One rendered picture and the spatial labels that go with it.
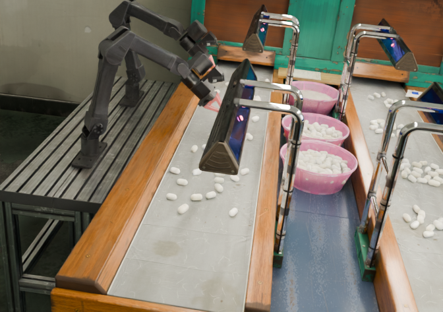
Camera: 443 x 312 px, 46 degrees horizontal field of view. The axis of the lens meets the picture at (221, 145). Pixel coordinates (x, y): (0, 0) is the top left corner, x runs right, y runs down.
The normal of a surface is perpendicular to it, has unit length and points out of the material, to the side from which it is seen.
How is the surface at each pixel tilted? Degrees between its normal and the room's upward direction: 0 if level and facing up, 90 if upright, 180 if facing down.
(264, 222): 0
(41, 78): 90
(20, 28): 90
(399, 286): 0
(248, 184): 0
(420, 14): 90
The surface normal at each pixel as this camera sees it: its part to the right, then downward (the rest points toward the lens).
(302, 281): 0.09, -0.90
